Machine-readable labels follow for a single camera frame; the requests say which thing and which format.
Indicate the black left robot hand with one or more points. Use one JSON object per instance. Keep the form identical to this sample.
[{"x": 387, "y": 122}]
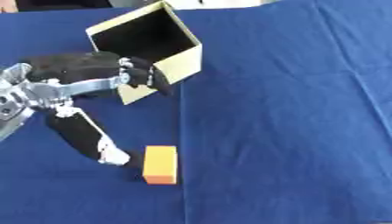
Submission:
[{"x": 71, "y": 67}]

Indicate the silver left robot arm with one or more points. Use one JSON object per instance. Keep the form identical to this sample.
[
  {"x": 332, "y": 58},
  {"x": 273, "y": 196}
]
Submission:
[{"x": 11, "y": 96}]

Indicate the tan cardboard box black inside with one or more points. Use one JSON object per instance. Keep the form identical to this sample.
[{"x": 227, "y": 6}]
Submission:
[{"x": 153, "y": 43}]

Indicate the orange rectangular block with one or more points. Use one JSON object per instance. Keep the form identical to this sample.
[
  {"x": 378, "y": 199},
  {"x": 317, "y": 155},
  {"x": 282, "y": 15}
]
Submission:
[{"x": 161, "y": 164}]

